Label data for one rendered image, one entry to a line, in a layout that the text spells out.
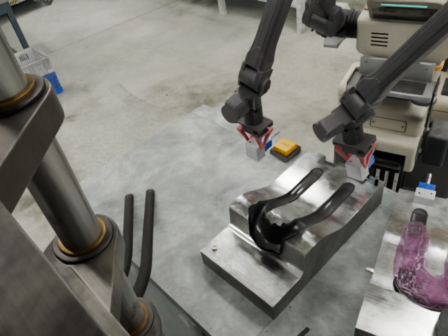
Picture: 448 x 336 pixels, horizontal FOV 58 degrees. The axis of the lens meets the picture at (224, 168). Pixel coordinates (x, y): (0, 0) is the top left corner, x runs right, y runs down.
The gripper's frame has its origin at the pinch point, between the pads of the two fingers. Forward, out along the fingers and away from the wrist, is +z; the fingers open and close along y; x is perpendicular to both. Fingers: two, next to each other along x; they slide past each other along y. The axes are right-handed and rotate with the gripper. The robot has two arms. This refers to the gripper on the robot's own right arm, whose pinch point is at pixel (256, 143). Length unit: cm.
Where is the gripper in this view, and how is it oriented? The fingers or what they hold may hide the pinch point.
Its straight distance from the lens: 128.5
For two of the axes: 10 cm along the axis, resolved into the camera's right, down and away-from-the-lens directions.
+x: 7.1, -5.5, 4.5
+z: 1.4, 7.3, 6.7
